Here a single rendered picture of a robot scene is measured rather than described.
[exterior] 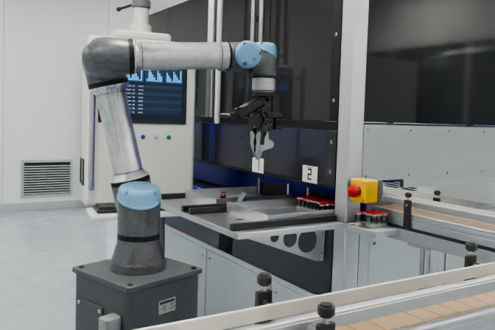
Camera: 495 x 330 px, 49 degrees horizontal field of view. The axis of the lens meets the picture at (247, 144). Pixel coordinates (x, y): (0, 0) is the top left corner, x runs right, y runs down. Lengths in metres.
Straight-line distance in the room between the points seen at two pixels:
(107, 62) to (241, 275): 1.23
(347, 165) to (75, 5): 5.77
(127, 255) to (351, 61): 0.91
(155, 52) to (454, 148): 1.20
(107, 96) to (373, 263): 1.03
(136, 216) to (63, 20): 5.78
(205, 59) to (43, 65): 5.59
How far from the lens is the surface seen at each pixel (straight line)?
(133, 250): 1.50
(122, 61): 1.48
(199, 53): 1.51
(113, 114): 1.60
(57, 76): 7.05
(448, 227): 1.67
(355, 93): 1.79
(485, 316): 0.93
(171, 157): 2.53
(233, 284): 2.46
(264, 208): 2.00
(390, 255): 1.99
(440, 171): 2.12
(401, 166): 1.96
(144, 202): 1.47
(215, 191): 2.27
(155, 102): 2.50
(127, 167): 1.61
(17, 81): 6.96
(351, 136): 1.79
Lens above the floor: 1.22
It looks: 3 degrees down
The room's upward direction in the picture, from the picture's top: 2 degrees clockwise
